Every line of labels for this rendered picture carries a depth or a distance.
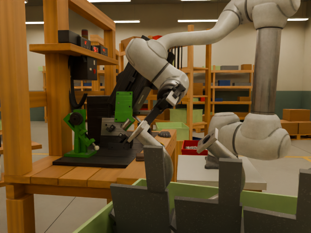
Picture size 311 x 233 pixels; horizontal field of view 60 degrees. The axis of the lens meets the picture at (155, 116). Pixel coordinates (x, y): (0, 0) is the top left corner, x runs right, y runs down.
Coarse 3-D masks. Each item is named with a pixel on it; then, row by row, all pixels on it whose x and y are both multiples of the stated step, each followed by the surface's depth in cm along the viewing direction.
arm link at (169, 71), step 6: (168, 66) 101; (162, 72) 100; (168, 72) 100; (174, 72) 101; (180, 72) 104; (156, 78) 101; (162, 78) 100; (168, 78) 100; (174, 78) 99; (180, 78) 100; (186, 78) 104; (156, 84) 103; (186, 84) 101; (186, 90) 102
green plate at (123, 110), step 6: (120, 96) 182; (126, 96) 182; (132, 96) 182; (120, 102) 182; (126, 102) 181; (120, 108) 181; (126, 108) 180; (120, 114) 180; (126, 114) 180; (114, 120) 180; (120, 120) 180
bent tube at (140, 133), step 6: (144, 126) 64; (138, 132) 63; (144, 132) 65; (132, 138) 64; (138, 138) 65; (144, 138) 64; (150, 138) 65; (144, 144) 65; (150, 144) 64; (156, 144) 65; (168, 156) 66; (168, 162) 66; (168, 168) 66; (168, 174) 67; (168, 180) 67
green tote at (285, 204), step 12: (144, 180) 98; (180, 192) 93; (192, 192) 92; (204, 192) 91; (216, 192) 89; (252, 192) 86; (264, 192) 85; (108, 204) 76; (252, 204) 86; (264, 204) 85; (276, 204) 83; (288, 204) 82; (96, 216) 69; (108, 216) 75; (84, 228) 64; (96, 228) 69; (108, 228) 75
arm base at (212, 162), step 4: (208, 156) 139; (212, 156) 136; (208, 160) 139; (212, 160) 136; (216, 160) 134; (208, 164) 135; (212, 164) 135; (216, 164) 134; (208, 168) 134; (212, 168) 134; (216, 168) 134
